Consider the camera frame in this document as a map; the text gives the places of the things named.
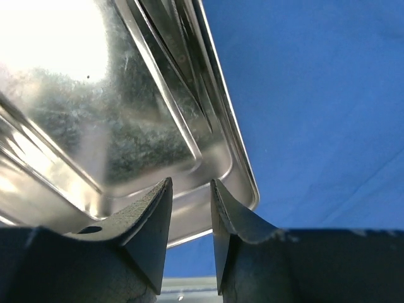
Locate steel tweezers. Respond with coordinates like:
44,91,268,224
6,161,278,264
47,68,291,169
140,1,213,132

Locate blue surgical cloth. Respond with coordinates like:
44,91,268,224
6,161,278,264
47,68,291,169
163,0,404,278

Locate front aluminium rail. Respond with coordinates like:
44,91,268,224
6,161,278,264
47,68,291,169
156,276,223,303

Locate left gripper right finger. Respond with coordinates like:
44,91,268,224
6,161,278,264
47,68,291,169
210,179,403,302

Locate stainless steel instrument tray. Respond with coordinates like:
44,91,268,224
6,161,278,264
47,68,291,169
1,1,259,247

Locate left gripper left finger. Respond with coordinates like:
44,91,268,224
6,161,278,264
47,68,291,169
1,178,173,302

